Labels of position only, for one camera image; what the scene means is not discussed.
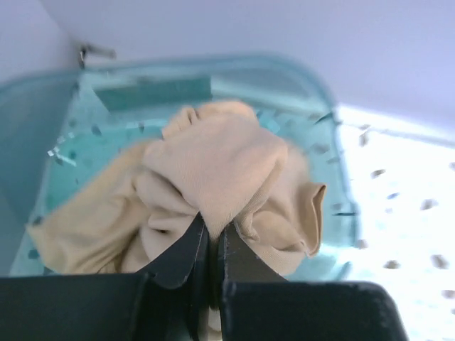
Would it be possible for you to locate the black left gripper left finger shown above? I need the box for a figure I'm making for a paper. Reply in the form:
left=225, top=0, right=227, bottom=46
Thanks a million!
left=1, top=217, right=208, bottom=340

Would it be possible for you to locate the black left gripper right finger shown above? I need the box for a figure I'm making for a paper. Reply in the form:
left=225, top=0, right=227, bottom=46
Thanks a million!
left=218, top=224, right=408, bottom=341

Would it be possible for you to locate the beige t shirt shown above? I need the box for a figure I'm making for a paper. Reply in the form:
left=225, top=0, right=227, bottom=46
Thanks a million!
left=28, top=102, right=326, bottom=275

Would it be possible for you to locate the teal transparent plastic bin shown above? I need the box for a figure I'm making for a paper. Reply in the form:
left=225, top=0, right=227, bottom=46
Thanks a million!
left=1, top=56, right=358, bottom=281

